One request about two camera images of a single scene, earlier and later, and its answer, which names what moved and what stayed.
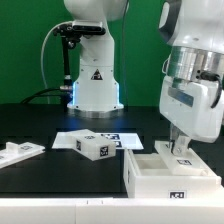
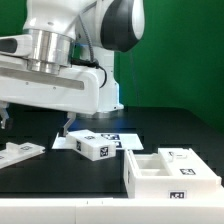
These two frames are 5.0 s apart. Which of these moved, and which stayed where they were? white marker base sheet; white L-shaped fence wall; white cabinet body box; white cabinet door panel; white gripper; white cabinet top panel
Moved: white gripper; white cabinet door panel
Stayed: white L-shaped fence wall; white cabinet top panel; white cabinet body box; white marker base sheet
